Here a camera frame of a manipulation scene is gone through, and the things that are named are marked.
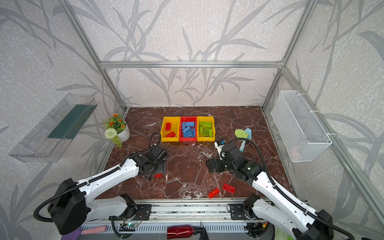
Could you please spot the yellow bin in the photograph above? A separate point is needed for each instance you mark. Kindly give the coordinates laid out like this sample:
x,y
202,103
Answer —
x,y
175,128
199,128

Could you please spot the purple pink brush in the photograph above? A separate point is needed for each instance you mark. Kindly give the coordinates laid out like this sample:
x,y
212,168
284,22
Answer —
x,y
74,235

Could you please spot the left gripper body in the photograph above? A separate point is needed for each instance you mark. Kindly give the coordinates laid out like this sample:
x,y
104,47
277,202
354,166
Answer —
x,y
153,169

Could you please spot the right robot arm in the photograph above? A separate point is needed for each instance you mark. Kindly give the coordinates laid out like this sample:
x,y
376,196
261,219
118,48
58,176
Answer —
x,y
288,213

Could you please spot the red middle bin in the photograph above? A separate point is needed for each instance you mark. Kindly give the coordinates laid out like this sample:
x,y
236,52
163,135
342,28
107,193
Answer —
x,y
182,127

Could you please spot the blue lego tilted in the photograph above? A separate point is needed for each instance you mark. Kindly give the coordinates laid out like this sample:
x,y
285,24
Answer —
x,y
189,133

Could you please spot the red bottle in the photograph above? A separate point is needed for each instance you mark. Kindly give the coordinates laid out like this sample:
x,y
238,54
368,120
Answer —
x,y
181,232

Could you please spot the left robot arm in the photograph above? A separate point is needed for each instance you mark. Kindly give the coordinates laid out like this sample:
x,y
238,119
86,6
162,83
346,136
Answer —
x,y
77,203

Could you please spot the red lego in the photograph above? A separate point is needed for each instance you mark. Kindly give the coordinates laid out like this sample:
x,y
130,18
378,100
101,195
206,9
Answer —
x,y
171,135
229,189
168,126
214,193

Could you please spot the green lego long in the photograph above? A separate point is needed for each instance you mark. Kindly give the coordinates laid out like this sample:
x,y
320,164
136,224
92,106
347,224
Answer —
x,y
207,132

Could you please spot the left yellow bin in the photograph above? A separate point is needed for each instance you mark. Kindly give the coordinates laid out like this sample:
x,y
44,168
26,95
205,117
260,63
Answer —
x,y
175,128

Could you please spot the clear wall shelf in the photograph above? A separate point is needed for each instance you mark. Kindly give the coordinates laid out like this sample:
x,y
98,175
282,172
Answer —
x,y
50,138

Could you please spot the artificial orange flower plant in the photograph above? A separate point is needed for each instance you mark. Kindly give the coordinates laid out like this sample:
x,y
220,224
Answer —
x,y
114,126

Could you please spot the red lego studs up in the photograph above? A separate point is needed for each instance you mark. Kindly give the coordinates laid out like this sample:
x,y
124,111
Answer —
x,y
158,175

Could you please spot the right yellow bin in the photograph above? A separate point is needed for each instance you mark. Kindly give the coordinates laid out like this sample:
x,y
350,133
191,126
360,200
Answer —
x,y
199,128

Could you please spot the green trowel wooden handle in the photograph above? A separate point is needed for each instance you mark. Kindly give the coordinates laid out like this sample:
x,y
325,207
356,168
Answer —
x,y
241,134

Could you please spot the blue lego near bins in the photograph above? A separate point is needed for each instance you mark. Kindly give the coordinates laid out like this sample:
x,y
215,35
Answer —
x,y
189,124

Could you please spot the green lego pair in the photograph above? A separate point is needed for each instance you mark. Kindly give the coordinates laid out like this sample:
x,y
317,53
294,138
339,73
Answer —
x,y
206,124

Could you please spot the white wire basket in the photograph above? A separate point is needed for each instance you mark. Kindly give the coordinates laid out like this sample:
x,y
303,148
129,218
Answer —
x,y
303,135

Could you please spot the white flower pot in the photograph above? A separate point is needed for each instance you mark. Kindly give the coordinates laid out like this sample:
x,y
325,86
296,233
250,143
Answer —
x,y
125,134

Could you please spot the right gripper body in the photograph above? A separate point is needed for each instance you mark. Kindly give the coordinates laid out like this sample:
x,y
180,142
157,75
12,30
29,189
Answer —
x,y
214,165

